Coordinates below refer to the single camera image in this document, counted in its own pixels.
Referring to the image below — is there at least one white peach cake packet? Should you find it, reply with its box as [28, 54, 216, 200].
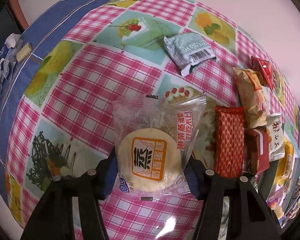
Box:
[262, 86, 285, 162]

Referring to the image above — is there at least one orange patterned snack packet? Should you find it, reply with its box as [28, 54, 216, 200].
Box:
[215, 106, 244, 178]

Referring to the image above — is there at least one blue white crumpled packet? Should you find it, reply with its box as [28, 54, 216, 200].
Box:
[0, 33, 23, 97]

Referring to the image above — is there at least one steamed cake clear packet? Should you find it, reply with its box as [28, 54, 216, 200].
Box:
[113, 94, 206, 198]

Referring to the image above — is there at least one pink checkered tablecloth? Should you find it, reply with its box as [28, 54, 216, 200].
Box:
[5, 0, 299, 239]

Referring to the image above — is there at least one yellow barcode snack packet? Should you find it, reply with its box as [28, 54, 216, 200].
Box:
[275, 140, 294, 186]

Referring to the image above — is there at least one bright red snack packet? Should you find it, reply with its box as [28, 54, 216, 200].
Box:
[251, 56, 274, 91]

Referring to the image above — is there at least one silver green snack packet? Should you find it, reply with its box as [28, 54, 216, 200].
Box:
[164, 33, 217, 77]

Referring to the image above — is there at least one white tray green rim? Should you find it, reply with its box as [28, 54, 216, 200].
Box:
[258, 128, 300, 220]

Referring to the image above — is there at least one beige orange snack bag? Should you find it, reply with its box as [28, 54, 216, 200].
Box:
[233, 68, 267, 128]

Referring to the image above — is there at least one small cream eraser block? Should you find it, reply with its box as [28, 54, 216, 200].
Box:
[16, 43, 32, 63]

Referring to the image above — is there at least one dark red snack packet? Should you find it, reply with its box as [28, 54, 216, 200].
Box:
[245, 127, 269, 174]

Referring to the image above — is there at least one blue bed sheet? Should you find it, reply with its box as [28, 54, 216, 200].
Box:
[0, 0, 131, 205]

